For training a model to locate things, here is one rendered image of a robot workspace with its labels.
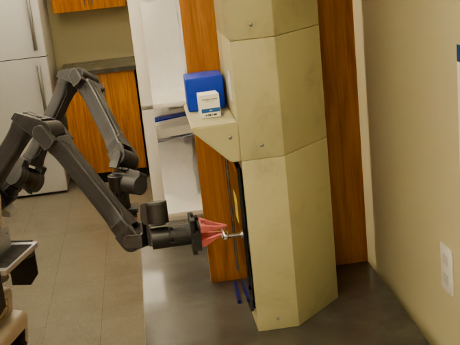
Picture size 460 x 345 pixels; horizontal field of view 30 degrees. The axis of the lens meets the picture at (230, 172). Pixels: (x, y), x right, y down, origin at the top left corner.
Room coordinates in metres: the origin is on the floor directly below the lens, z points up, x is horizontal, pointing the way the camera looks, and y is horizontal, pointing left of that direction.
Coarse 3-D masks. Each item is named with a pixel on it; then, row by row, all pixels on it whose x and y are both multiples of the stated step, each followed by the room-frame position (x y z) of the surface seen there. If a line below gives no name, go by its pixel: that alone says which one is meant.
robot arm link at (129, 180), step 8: (120, 152) 2.51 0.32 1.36; (112, 160) 2.51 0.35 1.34; (120, 168) 2.49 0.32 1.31; (128, 168) 2.48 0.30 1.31; (136, 168) 2.54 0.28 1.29; (128, 176) 2.46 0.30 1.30; (136, 176) 2.44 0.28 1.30; (144, 176) 2.46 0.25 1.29; (120, 184) 2.45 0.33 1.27; (128, 184) 2.43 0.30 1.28; (136, 184) 2.43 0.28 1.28; (144, 184) 2.45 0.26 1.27; (128, 192) 2.45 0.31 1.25; (136, 192) 2.42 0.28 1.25
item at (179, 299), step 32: (160, 256) 2.70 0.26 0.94; (192, 256) 2.67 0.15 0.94; (160, 288) 2.43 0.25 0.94; (192, 288) 2.40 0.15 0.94; (224, 288) 2.38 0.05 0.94; (352, 288) 2.28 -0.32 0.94; (384, 288) 2.26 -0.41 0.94; (160, 320) 2.20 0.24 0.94; (192, 320) 2.18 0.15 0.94; (224, 320) 2.16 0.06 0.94; (320, 320) 2.10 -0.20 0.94; (352, 320) 2.08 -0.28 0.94; (384, 320) 2.06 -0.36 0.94
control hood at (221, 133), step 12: (228, 108) 2.27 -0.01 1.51; (192, 120) 2.15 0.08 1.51; (204, 120) 2.13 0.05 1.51; (216, 120) 2.12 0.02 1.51; (228, 120) 2.10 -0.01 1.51; (192, 132) 2.07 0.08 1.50; (204, 132) 2.06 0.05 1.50; (216, 132) 2.07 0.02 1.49; (228, 132) 2.07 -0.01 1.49; (216, 144) 2.07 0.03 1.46; (228, 144) 2.07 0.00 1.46; (228, 156) 2.07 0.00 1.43; (240, 156) 2.07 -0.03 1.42
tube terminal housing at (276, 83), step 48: (240, 48) 2.07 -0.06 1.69; (288, 48) 2.12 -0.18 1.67; (240, 96) 2.07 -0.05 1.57; (288, 96) 2.11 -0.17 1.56; (240, 144) 2.07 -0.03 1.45; (288, 144) 2.10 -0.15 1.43; (288, 192) 2.08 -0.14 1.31; (288, 240) 2.08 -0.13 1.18; (288, 288) 2.08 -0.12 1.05; (336, 288) 2.23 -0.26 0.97
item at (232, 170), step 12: (228, 168) 2.34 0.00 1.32; (240, 180) 2.08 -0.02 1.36; (240, 192) 2.08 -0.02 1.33; (240, 204) 2.08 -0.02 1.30; (240, 216) 2.10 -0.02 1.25; (240, 228) 2.14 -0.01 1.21; (240, 240) 2.18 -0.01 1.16; (240, 252) 2.22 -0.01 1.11; (240, 264) 2.26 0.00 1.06; (240, 276) 2.30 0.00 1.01; (252, 300) 2.08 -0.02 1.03
